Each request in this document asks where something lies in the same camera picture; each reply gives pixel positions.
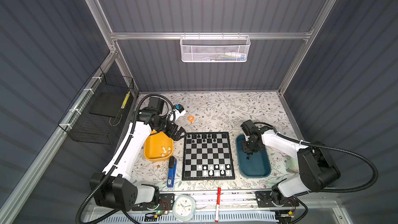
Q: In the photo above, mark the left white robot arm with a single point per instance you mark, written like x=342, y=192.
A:
x=113, y=187

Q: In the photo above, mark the yellow plastic tray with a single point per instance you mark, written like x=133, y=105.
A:
x=158, y=147

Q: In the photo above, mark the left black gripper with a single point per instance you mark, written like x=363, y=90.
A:
x=177, y=135

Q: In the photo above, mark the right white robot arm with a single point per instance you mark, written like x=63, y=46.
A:
x=317, y=168

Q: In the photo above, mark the black wire basket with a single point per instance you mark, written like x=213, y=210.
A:
x=101, y=111

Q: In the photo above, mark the small white clock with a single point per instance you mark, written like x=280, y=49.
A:
x=184, y=208

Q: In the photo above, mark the black white chessboard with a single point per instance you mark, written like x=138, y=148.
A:
x=207, y=156

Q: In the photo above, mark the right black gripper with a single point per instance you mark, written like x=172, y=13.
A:
x=246, y=150

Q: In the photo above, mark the pale green cup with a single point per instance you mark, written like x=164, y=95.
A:
x=292, y=166

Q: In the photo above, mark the teal plastic tray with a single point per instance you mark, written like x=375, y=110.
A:
x=256, y=165

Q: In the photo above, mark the blue stapler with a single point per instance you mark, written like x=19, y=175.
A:
x=171, y=172

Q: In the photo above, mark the red white marker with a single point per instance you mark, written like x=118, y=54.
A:
x=218, y=205

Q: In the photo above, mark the white wire basket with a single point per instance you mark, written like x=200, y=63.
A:
x=214, y=48

